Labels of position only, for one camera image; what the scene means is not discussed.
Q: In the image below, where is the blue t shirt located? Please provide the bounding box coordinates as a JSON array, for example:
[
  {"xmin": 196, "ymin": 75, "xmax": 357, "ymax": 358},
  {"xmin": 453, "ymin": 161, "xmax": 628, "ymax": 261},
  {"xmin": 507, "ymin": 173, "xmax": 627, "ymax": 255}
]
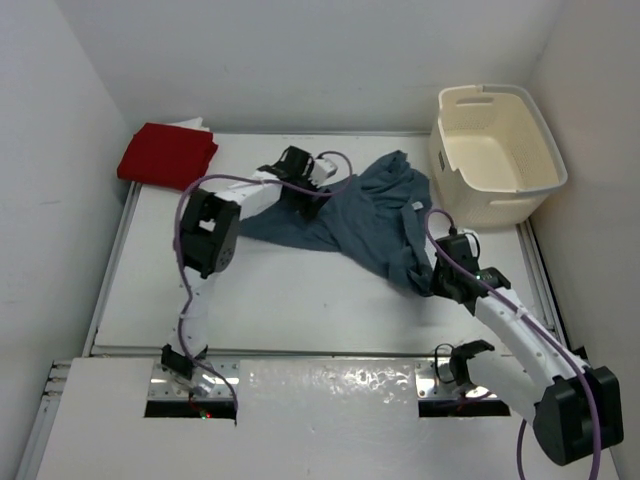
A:
[{"xmin": 240, "ymin": 150, "xmax": 433, "ymax": 297}]

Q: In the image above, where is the white printed t shirt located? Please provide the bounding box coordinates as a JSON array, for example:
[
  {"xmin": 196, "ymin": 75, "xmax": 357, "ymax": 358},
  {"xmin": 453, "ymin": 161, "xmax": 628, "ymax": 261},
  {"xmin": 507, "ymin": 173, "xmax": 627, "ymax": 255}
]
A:
[{"xmin": 169, "ymin": 117, "xmax": 210, "ymax": 132}]

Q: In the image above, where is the red t shirt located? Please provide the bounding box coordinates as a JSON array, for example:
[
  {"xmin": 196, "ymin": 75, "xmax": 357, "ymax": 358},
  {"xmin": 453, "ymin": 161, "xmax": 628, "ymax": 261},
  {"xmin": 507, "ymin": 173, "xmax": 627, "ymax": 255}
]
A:
[{"xmin": 116, "ymin": 123, "xmax": 218, "ymax": 191}]

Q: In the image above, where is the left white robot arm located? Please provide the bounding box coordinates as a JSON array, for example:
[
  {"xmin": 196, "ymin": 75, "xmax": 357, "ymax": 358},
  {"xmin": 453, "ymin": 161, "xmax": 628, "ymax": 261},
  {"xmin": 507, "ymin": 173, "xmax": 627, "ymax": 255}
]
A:
[{"xmin": 161, "ymin": 146, "xmax": 338, "ymax": 381}]

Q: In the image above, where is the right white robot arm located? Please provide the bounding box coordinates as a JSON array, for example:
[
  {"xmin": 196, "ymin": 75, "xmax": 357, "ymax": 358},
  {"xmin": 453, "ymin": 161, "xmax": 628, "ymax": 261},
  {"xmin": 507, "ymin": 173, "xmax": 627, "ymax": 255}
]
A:
[{"xmin": 431, "ymin": 228, "xmax": 624, "ymax": 466}]

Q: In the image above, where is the cream plastic laundry basket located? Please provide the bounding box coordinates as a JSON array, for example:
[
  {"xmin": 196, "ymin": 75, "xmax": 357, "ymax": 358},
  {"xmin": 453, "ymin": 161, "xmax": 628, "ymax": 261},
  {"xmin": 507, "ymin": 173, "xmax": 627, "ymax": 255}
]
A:
[{"xmin": 429, "ymin": 84, "xmax": 568, "ymax": 229}]

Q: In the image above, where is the white foreground cover board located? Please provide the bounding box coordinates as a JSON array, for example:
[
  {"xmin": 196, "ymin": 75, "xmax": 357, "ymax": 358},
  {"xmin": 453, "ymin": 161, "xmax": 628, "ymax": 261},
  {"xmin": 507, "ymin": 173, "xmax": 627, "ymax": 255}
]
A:
[{"xmin": 29, "ymin": 355, "xmax": 621, "ymax": 480}]

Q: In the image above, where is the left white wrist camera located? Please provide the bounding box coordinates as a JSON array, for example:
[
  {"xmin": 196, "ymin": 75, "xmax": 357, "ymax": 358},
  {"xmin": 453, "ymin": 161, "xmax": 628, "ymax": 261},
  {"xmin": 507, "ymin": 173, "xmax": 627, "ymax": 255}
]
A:
[{"xmin": 309, "ymin": 158, "xmax": 338, "ymax": 186}]

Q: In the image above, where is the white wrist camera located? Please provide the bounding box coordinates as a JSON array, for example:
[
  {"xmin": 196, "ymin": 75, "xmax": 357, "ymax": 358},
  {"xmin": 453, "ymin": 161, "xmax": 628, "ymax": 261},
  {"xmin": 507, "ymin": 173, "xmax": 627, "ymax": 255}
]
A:
[
  {"xmin": 309, "ymin": 158, "xmax": 338, "ymax": 186},
  {"xmin": 451, "ymin": 229, "xmax": 478, "ymax": 243}
]

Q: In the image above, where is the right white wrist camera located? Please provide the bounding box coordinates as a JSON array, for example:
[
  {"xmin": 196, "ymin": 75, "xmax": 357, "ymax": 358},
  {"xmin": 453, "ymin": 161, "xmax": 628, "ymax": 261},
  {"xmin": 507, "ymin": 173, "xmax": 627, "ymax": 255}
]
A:
[{"xmin": 451, "ymin": 229, "xmax": 478, "ymax": 243}]

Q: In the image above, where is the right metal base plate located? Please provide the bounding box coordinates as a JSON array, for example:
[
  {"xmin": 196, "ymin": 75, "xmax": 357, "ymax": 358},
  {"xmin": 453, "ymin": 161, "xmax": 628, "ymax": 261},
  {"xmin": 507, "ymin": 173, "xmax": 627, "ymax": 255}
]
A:
[{"xmin": 414, "ymin": 357, "xmax": 498, "ymax": 402}]

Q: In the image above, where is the metal base plate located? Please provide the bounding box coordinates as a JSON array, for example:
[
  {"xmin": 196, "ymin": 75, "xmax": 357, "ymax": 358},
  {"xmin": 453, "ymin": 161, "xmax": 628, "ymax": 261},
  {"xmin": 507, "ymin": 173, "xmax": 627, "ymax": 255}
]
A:
[
  {"xmin": 147, "ymin": 357, "xmax": 240, "ymax": 401},
  {"xmin": 414, "ymin": 357, "xmax": 498, "ymax": 402}
]

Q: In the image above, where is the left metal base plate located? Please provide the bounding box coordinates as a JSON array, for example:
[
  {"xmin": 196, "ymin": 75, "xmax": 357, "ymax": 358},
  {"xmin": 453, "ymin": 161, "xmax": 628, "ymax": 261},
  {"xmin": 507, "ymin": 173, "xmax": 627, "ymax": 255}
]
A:
[{"xmin": 147, "ymin": 357, "xmax": 240, "ymax": 401}]

